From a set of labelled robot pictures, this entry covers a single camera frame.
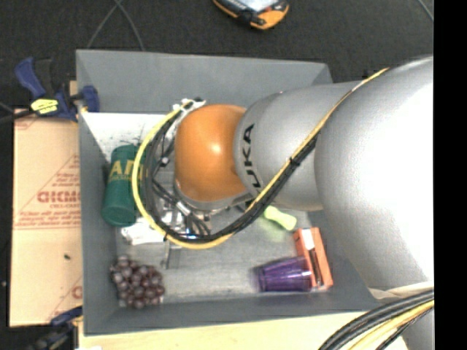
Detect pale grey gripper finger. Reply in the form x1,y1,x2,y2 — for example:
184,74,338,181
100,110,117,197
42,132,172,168
161,237,173,270

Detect white crumpled plastic packet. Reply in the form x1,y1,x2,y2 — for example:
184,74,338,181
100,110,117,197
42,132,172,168
120,219,166,246

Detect purple toy grape bunch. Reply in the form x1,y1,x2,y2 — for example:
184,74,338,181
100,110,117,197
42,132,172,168
109,254,166,310

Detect grey metal bin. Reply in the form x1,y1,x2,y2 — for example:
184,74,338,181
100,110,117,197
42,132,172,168
74,49,385,335

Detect green cup with yellow print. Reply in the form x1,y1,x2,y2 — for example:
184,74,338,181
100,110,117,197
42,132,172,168
101,144,147,228

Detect yellow-green toy piece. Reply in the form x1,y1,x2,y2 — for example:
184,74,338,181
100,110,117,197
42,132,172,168
263,205,298,230

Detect purple plastic cup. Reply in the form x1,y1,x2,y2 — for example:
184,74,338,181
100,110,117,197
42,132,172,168
253,256,315,293

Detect orange box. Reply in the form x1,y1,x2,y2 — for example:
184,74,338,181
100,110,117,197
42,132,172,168
293,227,334,292

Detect brown cardboard board red print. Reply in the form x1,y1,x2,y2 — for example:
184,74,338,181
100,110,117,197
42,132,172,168
8,112,85,328

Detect black cylinder on white bracket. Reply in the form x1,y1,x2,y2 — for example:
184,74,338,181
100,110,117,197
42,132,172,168
171,97,205,114

